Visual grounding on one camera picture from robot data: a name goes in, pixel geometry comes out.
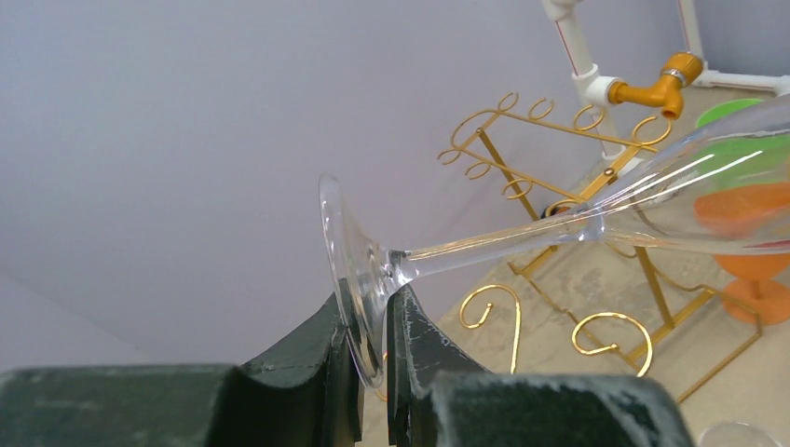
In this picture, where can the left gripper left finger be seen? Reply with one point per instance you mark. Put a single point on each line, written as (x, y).
(302, 391)

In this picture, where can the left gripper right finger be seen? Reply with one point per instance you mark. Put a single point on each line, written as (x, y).
(439, 396)

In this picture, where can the gold swirl wine glass rack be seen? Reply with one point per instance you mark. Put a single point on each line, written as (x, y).
(524, 335)

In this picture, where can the clear wine glass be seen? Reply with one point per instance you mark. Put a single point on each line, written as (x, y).
(652, 206)

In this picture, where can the clear stemmed glass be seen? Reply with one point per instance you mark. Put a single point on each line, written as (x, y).
(737, 434)

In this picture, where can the small black orange object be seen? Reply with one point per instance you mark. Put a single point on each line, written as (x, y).
(553, 210)

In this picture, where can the orange plastic goblet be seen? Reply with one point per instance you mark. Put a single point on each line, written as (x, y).
(740, 212)

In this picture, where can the green plastic cup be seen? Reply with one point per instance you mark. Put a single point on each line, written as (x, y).
(723, 109)

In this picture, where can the orange faucet tap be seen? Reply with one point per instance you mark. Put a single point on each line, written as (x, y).
(677, 73)

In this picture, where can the white pvc pipe frame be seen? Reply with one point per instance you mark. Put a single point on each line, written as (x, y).
(591, 85)

